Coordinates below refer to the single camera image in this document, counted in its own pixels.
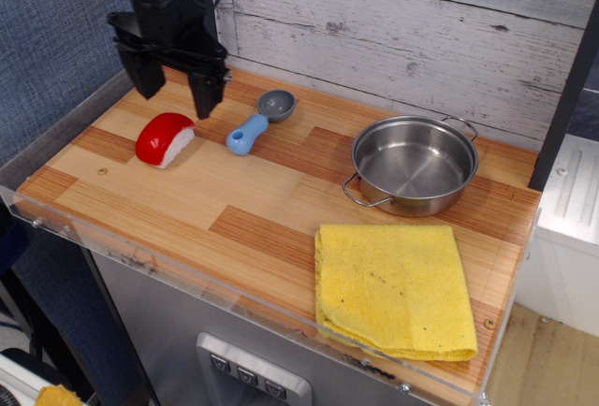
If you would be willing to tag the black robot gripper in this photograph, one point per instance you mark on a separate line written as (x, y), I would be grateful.
(145, 38)

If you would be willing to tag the red and white toy sushi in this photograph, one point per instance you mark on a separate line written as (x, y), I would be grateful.
(164, 138)

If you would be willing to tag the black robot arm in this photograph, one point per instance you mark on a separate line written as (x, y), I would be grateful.
(179, 34)

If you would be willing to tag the stainless steel pot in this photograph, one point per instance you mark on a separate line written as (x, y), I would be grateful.
(412, 166)

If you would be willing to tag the blue and grey toy scoop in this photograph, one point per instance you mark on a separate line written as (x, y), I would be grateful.
(272, 107)

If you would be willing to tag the clear acrylic front guard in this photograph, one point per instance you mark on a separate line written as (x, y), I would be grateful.
(430, 389)

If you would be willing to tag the stainless steel toy fridge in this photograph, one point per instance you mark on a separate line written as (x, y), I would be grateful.
(162, 319)

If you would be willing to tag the silver dispenser button panel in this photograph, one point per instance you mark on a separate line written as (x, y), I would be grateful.
(237, 377)

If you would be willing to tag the yellow folded cloth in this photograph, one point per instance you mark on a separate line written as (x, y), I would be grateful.
(397, 289)

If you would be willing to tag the yellow and black object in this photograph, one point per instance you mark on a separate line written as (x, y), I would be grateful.
(57, 395)

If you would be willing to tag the dark left vertical post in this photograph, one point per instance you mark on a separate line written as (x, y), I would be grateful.
(198, 42)

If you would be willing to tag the dark vertical post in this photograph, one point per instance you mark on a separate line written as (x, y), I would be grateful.
(571, 92)
(198, 42)

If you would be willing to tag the dark right vertical post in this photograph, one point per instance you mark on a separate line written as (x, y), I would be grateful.
(571, 92)

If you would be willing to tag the white aluminium frame block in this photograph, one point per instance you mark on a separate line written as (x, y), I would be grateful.
(559, 275)

